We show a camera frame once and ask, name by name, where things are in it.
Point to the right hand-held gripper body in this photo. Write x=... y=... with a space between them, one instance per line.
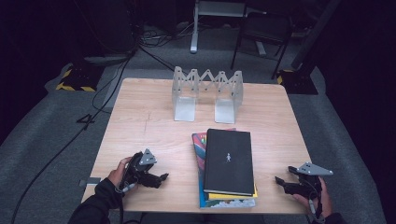
x=313 y=169

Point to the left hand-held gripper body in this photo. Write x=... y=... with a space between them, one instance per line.
x=137 y=172

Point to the colourful illustrated book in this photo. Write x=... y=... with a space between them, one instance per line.
x=199 y=149

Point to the yellow paperback book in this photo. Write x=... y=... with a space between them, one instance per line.
x=230 y=196

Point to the blue and white book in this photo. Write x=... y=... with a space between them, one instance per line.
x=218 y=204

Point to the black hardcover book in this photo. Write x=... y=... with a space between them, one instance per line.
x=229 y=146

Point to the white expandable book rack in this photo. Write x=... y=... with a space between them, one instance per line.
x=184 y=109

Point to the person's left hand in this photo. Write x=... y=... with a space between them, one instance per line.
x=115 y=175

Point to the person's right hand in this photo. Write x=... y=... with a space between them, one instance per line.
x=327 y=199

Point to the grey tape strip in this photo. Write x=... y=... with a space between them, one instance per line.
x=90 y=181

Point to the black yellow striped base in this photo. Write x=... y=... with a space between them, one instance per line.
x=299 y=84
x=79 y=77

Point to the dark slanted pole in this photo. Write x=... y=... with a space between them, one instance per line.
x=314 y=34

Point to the black chair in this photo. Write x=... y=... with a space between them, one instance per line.
x=264 y=29

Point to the dark equipment stand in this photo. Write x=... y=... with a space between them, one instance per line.
x=109 y=31

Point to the white metal desk stand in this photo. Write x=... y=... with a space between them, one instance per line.
x=194 y=31

